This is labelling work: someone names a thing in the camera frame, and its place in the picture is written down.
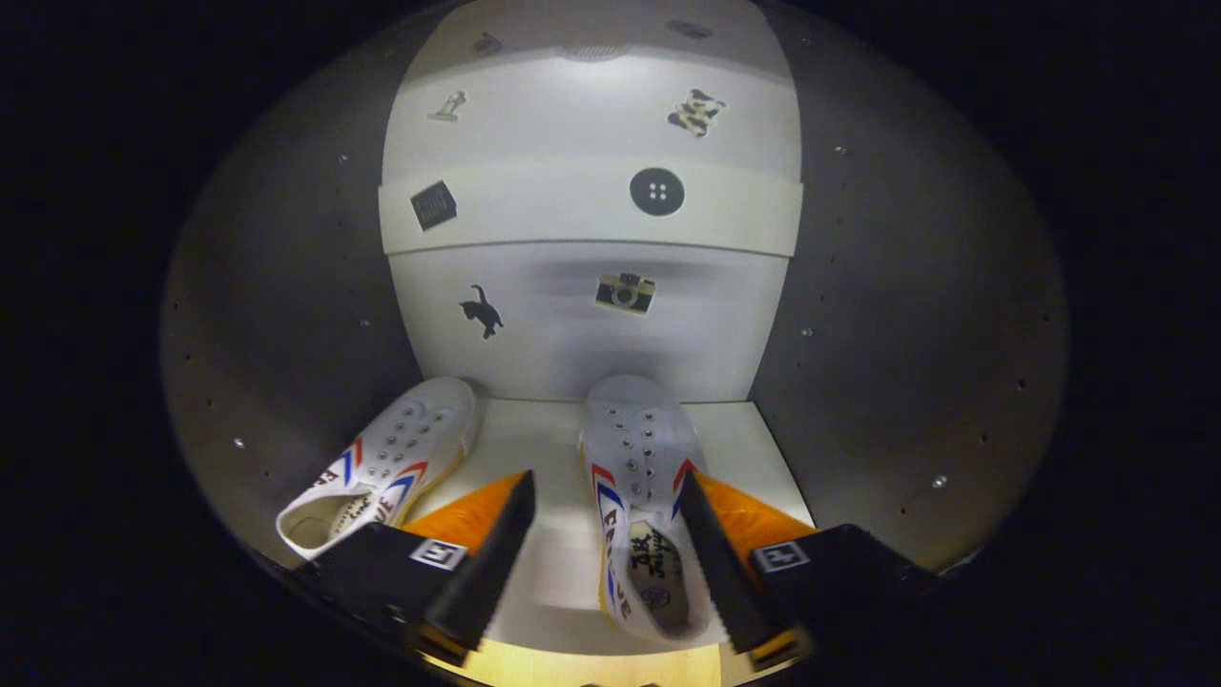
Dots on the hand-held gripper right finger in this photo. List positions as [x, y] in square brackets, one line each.
[725, 563]

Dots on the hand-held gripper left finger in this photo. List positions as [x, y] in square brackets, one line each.
[491, 558]

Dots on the white canvas shoe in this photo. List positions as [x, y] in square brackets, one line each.
[401, 448]
[639, 439]

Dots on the grey shoe cabinet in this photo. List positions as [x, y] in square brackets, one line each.
[906, 334]

